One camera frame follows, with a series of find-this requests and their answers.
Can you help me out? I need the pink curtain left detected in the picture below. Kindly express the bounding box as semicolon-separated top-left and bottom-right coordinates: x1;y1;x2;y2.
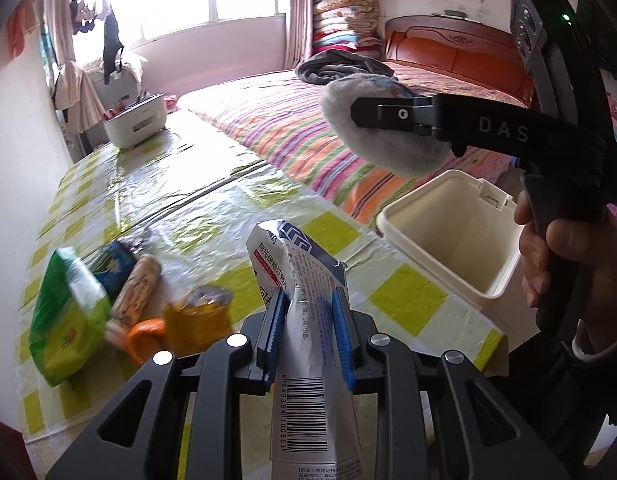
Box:
44;0;104;136

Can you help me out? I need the orange peel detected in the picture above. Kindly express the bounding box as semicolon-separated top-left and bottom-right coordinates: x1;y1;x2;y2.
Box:
124;318;165;366

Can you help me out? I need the white blue medicine box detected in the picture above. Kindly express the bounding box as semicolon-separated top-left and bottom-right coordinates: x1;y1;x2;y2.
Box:
246;220;364;479

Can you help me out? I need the right hand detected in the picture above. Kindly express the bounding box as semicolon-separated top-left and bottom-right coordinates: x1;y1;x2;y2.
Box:
515;192;617;363

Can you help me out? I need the checkered plastic tablecloth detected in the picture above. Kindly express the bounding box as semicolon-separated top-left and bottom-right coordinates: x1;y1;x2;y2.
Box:
15;109;511;480

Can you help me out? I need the crushed yellow can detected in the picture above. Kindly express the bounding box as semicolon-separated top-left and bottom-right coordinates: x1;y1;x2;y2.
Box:
163;285;232;356

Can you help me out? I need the brown patterned bottle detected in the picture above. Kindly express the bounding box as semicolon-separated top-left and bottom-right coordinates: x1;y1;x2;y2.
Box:
104;254;161;350

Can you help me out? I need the small white striped plush toy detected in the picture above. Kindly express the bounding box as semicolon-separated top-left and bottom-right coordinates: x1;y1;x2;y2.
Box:
319;74;451;177

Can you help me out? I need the white storage box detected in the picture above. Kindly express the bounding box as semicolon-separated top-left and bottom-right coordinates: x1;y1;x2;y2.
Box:
103;94;167;150

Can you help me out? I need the white trash bin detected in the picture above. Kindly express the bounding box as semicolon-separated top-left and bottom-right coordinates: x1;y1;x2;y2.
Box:
376;169;521;308

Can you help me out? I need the dark blue flower bottle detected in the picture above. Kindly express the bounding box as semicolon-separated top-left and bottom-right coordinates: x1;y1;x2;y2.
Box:
87;240;136;302

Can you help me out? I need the grey crumpled blanket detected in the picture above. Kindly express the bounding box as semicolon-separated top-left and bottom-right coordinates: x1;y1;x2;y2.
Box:
295;49;394;86

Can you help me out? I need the red wooden headboard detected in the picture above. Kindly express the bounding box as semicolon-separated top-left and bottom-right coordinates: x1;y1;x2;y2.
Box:
385;15;535;105

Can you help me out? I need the black hanging garment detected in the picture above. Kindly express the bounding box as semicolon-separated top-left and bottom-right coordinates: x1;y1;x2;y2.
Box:
102;10;124;84

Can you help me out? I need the striped bed sheet mattress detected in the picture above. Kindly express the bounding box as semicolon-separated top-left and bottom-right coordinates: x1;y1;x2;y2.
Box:
177;58;530;229

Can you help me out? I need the orange cloth on hook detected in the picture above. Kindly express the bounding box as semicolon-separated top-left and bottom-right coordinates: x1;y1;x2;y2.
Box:
6;0;38;58

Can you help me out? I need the white washing machine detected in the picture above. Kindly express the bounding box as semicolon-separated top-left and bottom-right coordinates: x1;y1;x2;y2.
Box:
85;52;148;120

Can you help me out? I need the stack of folded quilts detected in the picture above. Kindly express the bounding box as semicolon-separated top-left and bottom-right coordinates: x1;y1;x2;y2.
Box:
312;0;383;58

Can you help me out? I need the green snack bag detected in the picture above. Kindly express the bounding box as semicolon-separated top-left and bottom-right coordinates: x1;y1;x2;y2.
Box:
28;247;111;387

